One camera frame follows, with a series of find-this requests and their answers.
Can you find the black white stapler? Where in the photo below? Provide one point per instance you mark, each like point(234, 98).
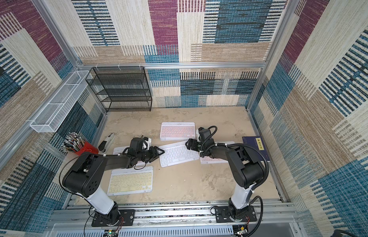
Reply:
point(106, 144)

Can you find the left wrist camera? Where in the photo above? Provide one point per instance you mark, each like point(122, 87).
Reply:
point(140, 144)

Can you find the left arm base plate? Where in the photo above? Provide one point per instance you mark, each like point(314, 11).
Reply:
point(119, 218)

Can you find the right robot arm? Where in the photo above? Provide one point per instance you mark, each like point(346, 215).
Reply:
point(249, 168)

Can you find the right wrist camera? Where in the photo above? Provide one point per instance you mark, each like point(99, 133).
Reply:
point(205, 134)

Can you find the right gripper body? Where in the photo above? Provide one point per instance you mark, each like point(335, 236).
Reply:
point(194, 144)

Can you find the dark blue notebook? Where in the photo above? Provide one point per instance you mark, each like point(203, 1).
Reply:
point(258, 143)

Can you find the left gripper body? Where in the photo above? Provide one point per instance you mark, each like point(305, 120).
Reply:
point(146, 155)

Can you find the red pen cup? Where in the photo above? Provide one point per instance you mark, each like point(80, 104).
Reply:
point(88, 147)

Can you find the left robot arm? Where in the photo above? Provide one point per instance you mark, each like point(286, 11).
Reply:
point(84, 177)

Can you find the white mesh wall basket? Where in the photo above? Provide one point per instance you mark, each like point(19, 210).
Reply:
point(53, 114)

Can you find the white keyboard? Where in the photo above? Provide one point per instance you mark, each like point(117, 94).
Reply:
point(177, 153)

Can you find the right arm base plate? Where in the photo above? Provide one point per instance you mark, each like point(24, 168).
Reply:
point(226, 214)

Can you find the pink keyboard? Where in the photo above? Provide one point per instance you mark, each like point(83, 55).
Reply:
point(177, 131)
point(119, 150)
point(208, 160)

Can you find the yellow keyboard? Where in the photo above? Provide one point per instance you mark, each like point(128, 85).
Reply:
point(130, 181)

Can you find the bundle of pens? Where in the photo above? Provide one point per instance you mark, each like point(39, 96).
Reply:
point(73, 142)

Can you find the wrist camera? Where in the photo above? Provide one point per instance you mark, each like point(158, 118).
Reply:
point(140, 144)
point(205, 134)

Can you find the black wire shelf rack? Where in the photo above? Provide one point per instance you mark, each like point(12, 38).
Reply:
point(121, 89)

